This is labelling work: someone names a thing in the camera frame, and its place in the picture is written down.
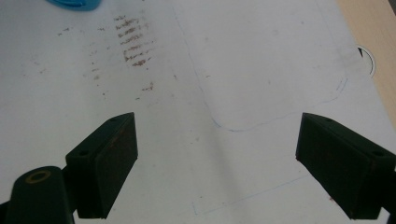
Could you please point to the white table mat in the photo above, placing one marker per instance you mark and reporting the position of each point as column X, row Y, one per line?
column 218, row 62

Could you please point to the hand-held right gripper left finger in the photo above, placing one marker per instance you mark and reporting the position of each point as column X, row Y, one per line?
column 102, row 168

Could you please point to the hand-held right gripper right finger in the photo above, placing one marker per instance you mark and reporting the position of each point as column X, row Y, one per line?
column 342, row 168

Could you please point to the blue plastic bottle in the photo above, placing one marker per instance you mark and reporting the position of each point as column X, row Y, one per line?
column 76, row 4

